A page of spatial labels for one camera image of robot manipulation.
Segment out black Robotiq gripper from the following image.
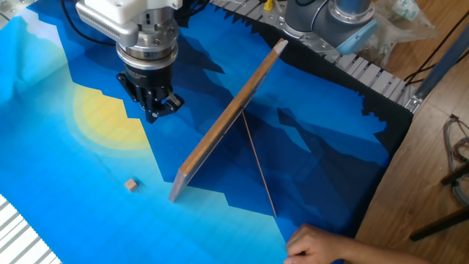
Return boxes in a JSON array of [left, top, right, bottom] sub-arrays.
[[116, 62, 185, 124]]

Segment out person's right forearm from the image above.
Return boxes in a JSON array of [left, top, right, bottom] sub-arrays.
[[340, 234, 433, 264]]

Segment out person's right hand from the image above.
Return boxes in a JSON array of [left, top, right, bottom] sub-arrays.
[[284, 223, 347, 264]]

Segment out blue landscape print cloth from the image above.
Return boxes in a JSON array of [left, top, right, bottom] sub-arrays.
[[0, 0, 415, 264]]

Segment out clear plastic bag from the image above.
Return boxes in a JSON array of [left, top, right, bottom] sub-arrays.
[[361, 0, 439, 67]]

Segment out dark furniture leg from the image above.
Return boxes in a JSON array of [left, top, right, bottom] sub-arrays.
[[409, 208, 469, 242], [441, 163, 469, 186]]

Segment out wooden picture frame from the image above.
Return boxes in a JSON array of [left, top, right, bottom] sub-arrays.
[[168, 38, 289, 218]]

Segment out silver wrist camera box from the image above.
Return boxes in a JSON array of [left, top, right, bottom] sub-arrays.
[[75, 0, 139, 48]]

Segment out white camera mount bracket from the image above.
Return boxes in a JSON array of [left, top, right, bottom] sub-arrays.
[[84, 0, 183, 23]]

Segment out thin black floor cables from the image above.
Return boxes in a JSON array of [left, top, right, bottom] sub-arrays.
[[402, 10, 469, 85]]

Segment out aluminium frame post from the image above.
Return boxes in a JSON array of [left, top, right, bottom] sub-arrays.
[[405, 25, 469, 114]]

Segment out grey coloured cable bundle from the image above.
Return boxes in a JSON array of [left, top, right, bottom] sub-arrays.
[[442, 114, 469, 208]]

